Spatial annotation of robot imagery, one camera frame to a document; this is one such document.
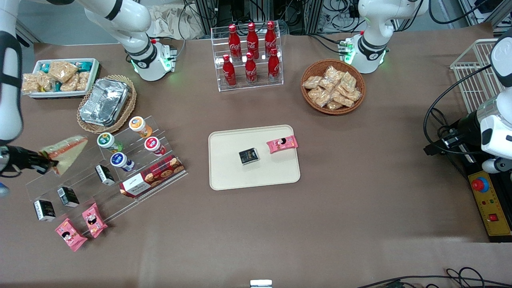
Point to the oval light wicker basket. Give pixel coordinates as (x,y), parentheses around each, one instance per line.
(130,106)

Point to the white rectangular plastic bin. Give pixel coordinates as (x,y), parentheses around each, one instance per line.
(95,76)

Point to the blue yogurt cup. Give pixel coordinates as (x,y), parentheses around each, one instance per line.
(120,161)

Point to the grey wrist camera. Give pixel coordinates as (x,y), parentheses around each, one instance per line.
(2,188)
(496,164)

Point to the small black snack box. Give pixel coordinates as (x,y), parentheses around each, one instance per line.
(104,175)
(68,196)
(44,210)

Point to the red yogurt cup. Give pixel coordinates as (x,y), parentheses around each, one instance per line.
(154,145)

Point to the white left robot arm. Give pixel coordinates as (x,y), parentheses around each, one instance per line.
(374,40)

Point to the pink snack packet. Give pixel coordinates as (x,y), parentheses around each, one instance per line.
(282,144)
(94,220)
(70,235)

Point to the red plaid cookie box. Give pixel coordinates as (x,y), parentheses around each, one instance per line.
(154,176)

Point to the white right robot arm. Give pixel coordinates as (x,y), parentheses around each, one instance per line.
(10,100)

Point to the round brown wicker basket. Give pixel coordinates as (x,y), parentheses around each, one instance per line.
(310,104)

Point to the yellow emergency stop box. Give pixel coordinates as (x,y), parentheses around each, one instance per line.
(490,208)

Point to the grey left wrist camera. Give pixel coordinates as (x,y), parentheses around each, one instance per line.
(496,164)

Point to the triangle sandwich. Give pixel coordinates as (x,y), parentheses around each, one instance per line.
(68,152)

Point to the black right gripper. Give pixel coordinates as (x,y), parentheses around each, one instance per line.
(20,158)

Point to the teal snack packet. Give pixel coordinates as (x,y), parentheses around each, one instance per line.
(86,65)

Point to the clear acrylic bottle rack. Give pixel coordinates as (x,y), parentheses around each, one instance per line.
(260,86)

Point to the stacked silver foil containers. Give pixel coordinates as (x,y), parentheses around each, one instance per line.
(104,102)

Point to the beige plastic tray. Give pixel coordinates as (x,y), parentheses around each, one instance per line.
(228,168)

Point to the green yogurt cup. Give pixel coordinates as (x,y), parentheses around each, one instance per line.
(107,140)

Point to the orange yogurt cup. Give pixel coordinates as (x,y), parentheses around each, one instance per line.
(140,126)

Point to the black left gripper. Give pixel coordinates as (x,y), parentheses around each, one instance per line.
(466,127)

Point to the red cola bottle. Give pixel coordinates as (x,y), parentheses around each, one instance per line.
(252,42)
(229,74)
(270,40)
(250,72)
(274,68)
(234,46)

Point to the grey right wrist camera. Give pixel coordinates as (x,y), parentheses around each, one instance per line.
(2,188)

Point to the black snack packet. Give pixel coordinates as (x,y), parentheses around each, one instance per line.
(248,156)

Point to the beige cloth bag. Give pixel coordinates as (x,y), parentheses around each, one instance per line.
(172,22)

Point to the clear acrylic stepped display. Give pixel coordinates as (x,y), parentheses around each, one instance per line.
(86,192)

